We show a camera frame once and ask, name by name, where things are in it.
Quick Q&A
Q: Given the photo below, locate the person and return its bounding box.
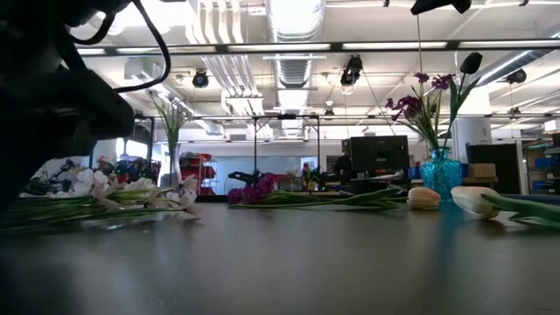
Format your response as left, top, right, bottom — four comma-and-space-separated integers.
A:
332, 148, 354, 187

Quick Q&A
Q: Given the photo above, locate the clear glass vase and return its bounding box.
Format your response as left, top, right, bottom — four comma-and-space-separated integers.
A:
168, 142, 184, 188

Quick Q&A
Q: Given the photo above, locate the cream artificial tulip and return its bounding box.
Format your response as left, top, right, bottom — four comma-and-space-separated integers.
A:
227, 185, 442, 211

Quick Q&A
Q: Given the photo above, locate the black hanging ceiling fixture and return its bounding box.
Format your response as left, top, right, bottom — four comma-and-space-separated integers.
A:
339, 54, 364, 95
192, 69, 210, 89
502, 68, 529, 85

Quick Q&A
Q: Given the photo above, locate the cardboard box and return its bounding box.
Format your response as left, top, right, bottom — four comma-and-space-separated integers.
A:
466, 162, 498, 179

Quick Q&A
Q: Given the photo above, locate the shelf with blue bins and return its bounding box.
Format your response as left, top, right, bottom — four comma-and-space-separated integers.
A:
522, 139, 560, 196

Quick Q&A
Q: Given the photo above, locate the blue glass vase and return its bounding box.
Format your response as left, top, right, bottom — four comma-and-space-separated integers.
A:
419, 146, 464, 203

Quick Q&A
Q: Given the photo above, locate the red shelf rack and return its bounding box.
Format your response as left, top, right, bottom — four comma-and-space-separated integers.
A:
178, 151, 219, 196

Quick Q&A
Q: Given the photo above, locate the black computer monitor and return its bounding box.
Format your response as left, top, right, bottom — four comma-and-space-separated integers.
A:
348, 134, 411, 193

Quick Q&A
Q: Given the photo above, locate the black artificial tulip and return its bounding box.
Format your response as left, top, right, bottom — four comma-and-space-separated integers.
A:
441, 51, 484, 150

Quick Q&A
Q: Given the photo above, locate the black table mat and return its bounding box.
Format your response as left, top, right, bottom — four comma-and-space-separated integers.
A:
0, 199, 560, 315

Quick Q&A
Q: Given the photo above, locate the rig light bar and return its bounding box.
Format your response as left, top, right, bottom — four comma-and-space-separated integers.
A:
73, 39, 560, 57

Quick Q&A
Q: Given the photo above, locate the purple artificial flower bunch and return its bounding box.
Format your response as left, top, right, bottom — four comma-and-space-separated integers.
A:
383, 72, 459, 150
226, 172, 347, 207

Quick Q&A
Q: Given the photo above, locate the black panel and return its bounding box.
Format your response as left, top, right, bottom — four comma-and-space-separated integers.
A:
465, 142, 521, 196

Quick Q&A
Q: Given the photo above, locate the white artificial tulip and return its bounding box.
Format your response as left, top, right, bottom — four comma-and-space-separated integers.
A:
450, 185, 560, 231

